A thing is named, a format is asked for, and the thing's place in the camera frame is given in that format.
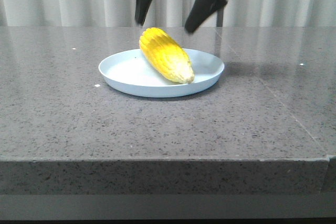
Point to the yellow corn cob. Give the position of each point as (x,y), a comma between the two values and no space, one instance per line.
(166,56)

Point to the light blue round plate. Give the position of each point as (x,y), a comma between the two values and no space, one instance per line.
(130,73)

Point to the grey pleated curtain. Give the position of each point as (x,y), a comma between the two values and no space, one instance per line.
(167,13)

